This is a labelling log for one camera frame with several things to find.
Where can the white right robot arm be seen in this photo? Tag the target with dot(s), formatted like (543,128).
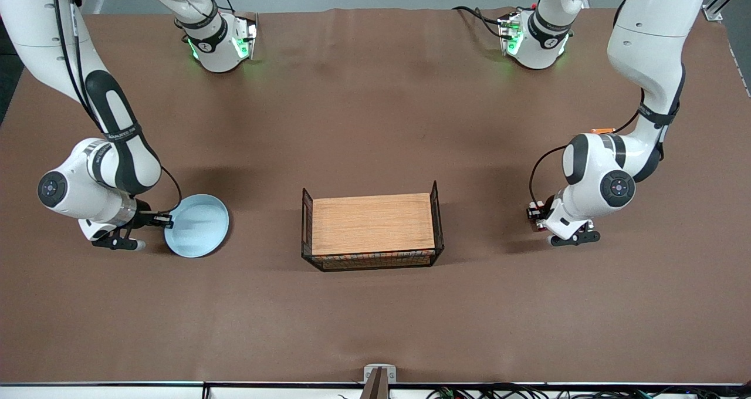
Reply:
(29,29)

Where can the orange button enclosure box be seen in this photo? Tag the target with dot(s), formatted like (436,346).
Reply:
(602,131)

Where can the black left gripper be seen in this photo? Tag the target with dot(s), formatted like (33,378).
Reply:
(550,205)

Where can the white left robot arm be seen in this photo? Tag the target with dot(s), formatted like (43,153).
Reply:
(651,41)

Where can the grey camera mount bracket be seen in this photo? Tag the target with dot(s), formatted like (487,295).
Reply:
(378,375)

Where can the light blue plate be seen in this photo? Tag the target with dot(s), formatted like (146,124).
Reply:
(196,229)

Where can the brown table cover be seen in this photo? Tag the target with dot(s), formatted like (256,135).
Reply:
(176,317)

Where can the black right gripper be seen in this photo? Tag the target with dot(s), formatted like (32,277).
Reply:
(144,217)

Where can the wooden board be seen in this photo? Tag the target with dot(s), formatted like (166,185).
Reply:
(375,223)

